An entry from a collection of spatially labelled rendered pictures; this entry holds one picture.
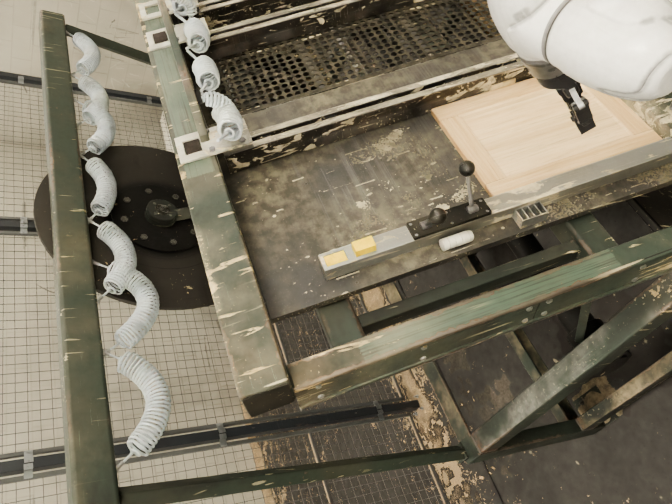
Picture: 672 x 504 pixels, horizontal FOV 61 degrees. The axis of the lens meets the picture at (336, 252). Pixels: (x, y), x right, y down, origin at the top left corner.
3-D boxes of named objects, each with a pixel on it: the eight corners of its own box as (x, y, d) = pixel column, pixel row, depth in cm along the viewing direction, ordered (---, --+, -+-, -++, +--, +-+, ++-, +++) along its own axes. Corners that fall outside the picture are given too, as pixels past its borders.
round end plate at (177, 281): (296, 296, 197) (38, 302, 155) (290, 306, 201) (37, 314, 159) (241, 149, 243) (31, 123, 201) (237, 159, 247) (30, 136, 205)
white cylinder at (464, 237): (443, 253, 133) (474, 243, 134) (444, 246, 131) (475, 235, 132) (437, 244, 135) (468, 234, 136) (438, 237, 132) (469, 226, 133)
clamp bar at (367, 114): (582, 70, 167) (608, -7, 148) (192, 191, 151) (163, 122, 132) (563, 52, 173) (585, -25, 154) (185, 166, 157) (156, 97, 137)
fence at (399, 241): (677, 160, 144) (683, 149, 141) (326, 280, 131) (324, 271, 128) (664, 148, 147) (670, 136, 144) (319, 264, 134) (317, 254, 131)
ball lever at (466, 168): (483, 213, 133) (477, 160, 127) (469, 218, 132) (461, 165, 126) (476, 208, 136) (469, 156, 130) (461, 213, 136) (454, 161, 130)
